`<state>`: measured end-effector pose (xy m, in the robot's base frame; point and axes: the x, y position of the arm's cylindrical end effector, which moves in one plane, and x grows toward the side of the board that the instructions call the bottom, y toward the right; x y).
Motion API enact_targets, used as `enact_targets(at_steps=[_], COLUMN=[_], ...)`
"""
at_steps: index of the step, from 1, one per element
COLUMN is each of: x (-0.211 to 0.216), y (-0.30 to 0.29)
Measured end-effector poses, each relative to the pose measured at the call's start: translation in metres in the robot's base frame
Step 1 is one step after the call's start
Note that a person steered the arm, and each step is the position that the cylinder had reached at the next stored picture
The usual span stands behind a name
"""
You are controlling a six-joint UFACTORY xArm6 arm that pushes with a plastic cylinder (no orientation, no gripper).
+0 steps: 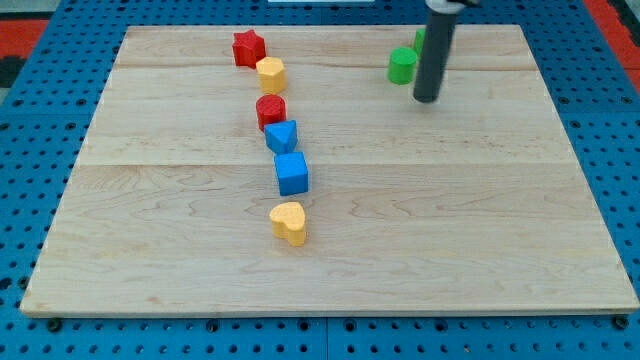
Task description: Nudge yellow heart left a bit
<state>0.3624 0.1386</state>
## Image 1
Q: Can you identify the yellow heart block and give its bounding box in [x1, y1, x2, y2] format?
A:
[269, 202, 307, 247]

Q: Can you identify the blue cube block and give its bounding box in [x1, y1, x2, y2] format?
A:
[274, 152, 309, 196]

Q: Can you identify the wooden board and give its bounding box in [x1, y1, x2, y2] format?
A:
[21, 25, 639, 318]

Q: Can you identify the blue triangle block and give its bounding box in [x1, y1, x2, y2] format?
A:
[264, 120, 298, 154]

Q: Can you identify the red cylinder block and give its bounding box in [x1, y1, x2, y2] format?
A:
[255, 94, 287, 131]

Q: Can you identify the yellow hexagon block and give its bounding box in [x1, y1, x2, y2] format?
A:
[256, 57, 287, 94]

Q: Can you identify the green cylinder block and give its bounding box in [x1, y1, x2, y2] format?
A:
[387, 47, 417, 85]

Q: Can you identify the red star block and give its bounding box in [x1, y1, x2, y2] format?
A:
[232, 29, 266, 69]

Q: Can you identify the green block behind stick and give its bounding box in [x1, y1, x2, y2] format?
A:
[413, 28, 426, 56]

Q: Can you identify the dark grey pusher stick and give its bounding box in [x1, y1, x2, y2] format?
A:
[413, 0, 466, 103]

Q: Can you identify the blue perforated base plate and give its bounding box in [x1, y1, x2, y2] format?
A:
[1, 1, 639, 359]

